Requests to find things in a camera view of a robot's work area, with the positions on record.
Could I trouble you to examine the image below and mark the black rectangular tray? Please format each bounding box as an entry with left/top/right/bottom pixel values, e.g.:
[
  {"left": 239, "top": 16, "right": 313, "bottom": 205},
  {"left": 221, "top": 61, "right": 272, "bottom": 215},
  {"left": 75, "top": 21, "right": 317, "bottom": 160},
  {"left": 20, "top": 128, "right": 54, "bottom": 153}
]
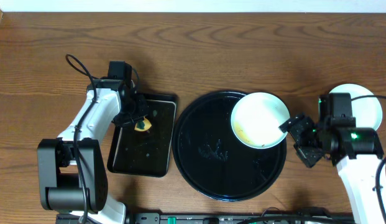
[{"left": 107, "top": 93, "right": 178, "bottom": 177}]

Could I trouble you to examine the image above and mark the black round tray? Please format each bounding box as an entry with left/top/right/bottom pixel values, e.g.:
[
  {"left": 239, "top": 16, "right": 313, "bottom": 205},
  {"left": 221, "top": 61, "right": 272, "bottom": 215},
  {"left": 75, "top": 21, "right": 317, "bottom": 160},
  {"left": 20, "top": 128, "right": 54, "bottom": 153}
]
[{"left": 172, "top": 90, "right": 287, "bottom": 202}]

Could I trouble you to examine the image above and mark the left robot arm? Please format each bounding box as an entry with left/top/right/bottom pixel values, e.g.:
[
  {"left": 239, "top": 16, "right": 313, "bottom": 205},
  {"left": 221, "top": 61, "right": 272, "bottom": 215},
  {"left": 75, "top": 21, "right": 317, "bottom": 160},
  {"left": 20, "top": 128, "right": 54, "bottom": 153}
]
[{"left": 37, "top": 78, "right": 142, "bottom": 223}]

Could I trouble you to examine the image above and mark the green yellow sponge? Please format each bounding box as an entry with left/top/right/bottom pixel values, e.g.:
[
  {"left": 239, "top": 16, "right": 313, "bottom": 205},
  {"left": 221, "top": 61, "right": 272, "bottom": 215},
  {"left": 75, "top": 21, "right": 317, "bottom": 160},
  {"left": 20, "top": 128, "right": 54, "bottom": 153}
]
[{"left": 134, "top": 117, "right": 152, "bottom": 132}]

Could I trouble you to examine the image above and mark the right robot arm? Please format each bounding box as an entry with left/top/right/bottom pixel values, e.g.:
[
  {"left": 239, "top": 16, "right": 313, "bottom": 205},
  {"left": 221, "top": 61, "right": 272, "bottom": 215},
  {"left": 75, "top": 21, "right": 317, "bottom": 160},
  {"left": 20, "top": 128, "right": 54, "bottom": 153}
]
[{"left": 279, "top": 114, "right": 386, "bottom": 223}]

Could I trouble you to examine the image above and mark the light blue plate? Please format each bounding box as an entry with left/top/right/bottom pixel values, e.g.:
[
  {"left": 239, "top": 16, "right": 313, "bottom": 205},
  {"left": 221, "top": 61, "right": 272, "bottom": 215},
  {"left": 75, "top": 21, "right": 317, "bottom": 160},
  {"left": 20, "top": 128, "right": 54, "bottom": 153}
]
[
  {"left": 230, "top": 92, "right": 290, "bottom": 149},
  {"left": 330, "top": 83, "right": 383, "bottom": 133}
]

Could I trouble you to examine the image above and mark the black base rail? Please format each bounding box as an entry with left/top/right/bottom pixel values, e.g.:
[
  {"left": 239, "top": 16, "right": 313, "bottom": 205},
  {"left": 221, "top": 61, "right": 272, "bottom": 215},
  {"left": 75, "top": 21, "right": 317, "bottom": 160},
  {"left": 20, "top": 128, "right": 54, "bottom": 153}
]
[{"left": 55, "top": 212, "right": 355, "bottom": 224}]

